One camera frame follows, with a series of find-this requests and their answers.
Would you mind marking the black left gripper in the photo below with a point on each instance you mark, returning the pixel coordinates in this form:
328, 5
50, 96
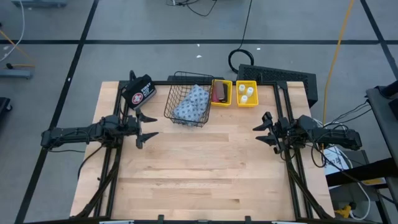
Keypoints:
131, 128

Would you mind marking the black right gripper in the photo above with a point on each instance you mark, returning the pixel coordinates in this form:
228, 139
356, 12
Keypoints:
283, 132

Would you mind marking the white medicine bottle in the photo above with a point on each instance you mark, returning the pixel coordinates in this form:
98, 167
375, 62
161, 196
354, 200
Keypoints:
249, 91
243, 99
242, 89

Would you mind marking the striped patterned fabric pillow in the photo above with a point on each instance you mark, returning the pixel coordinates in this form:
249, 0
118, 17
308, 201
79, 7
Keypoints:
192, 104

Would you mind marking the black bandage roll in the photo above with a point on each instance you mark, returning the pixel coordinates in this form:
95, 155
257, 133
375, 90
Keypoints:
225, 93

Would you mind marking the brown bandage roll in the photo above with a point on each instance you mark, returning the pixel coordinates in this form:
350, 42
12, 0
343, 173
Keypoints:
219, 90

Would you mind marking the pink bandage roll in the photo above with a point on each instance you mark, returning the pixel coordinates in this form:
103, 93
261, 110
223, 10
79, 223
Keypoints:
214, 96

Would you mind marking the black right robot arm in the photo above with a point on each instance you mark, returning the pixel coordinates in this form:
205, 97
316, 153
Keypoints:
339, 137

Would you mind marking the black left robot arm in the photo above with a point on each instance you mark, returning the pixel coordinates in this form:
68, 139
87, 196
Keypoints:
71, 135

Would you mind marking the yellow plastic bin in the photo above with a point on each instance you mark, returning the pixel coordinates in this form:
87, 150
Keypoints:
228, 93
253, 99

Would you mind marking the black first aid kit bag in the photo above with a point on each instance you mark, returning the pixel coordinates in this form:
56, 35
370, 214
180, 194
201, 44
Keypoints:
138, 91

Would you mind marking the black perforated computer case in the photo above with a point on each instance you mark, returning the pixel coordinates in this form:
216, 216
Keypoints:
280, 76

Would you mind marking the white paper sheet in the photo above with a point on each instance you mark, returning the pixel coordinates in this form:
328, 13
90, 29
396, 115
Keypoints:
335, 160

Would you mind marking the yellow power plug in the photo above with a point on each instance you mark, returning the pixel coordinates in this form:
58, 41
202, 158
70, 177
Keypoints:
343, 212

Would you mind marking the black side table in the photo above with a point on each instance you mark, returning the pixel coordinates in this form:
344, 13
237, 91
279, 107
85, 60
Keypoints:
385, 115

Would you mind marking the grey floor base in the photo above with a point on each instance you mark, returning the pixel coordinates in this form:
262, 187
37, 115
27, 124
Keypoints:
15, 74

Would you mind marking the black aluminium table frame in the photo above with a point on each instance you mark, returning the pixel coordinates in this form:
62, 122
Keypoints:
161, 83

